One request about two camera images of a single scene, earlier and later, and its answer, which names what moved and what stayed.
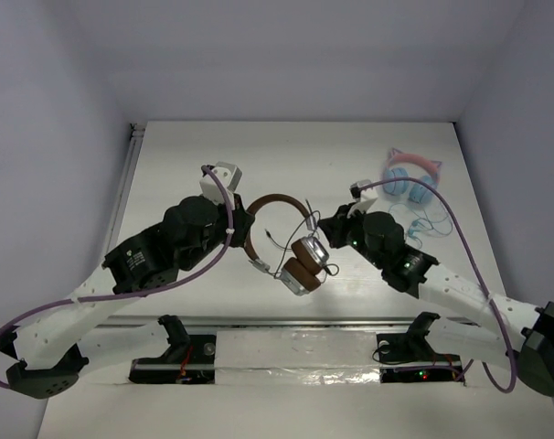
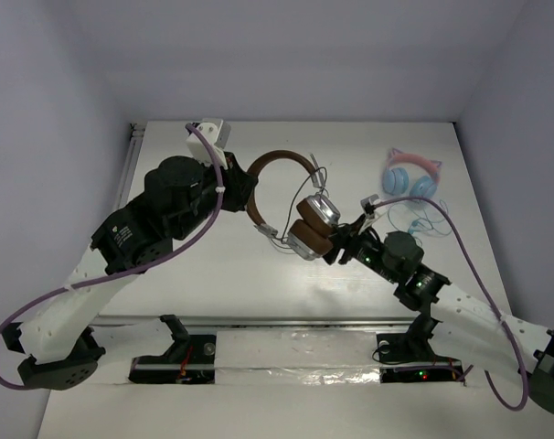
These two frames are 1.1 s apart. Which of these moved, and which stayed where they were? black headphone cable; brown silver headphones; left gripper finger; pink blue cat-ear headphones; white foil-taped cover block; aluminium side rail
Moved: black headphone cable; brown silver headphones; left gripper finger
Stayed: white foil-taped cover block; pink blue cat-ear headphones; aluminium side rail
